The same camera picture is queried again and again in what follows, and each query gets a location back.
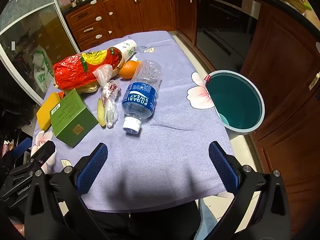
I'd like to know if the glass sliding door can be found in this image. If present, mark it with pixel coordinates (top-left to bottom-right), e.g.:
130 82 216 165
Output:
0 0 80 105

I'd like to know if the green cardboard box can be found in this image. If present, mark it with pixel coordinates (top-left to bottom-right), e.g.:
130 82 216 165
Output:
50 89 99 148

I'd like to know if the wooden drawer unit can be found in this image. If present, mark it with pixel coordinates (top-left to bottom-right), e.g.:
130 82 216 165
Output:
64 2 110 52

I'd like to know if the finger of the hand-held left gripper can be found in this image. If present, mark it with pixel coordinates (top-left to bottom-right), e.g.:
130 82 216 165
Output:
7 141 56 181
12 137 32 158

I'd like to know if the black built-in oven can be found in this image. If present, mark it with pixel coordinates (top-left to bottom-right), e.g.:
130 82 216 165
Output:
195 0 262 63

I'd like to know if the teal round bin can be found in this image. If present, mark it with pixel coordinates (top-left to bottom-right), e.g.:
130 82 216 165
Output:
204 70 265 140

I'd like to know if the white green print paper cup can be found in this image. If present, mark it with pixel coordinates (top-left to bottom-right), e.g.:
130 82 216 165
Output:
108 39 139 75

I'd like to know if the clear blue label plastic bottle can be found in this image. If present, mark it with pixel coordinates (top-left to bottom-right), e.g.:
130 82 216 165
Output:
122 60 163 134

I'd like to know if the wooden double door cabinet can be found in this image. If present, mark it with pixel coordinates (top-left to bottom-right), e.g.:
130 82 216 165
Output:
100 0 177 39

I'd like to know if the yellow box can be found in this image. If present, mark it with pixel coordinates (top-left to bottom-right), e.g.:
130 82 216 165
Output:
36 92 63 131

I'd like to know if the clear plastic bag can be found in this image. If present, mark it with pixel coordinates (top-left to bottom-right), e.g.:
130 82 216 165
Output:
93 64 119 128

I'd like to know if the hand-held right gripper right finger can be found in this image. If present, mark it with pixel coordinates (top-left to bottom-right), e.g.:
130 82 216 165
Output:
201 141 292 240

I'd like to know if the narrow wooden corner cabinet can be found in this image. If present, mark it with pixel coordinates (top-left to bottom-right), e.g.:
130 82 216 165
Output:
173 0 198 46

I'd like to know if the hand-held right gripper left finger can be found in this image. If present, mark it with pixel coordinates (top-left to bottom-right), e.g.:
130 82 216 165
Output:
24 142 110 240

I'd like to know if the yellow green fruit peel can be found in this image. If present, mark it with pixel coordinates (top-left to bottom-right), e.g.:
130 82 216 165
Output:
97 97 107 127

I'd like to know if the green white shopping bag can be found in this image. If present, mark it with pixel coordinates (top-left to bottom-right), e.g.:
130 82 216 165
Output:
32 50 54 93

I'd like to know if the orange fruit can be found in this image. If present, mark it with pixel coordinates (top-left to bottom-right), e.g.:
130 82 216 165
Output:
118 60 139 78

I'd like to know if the red yellow plastic bag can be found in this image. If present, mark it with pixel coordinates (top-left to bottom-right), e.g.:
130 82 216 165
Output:
53 49 123 92

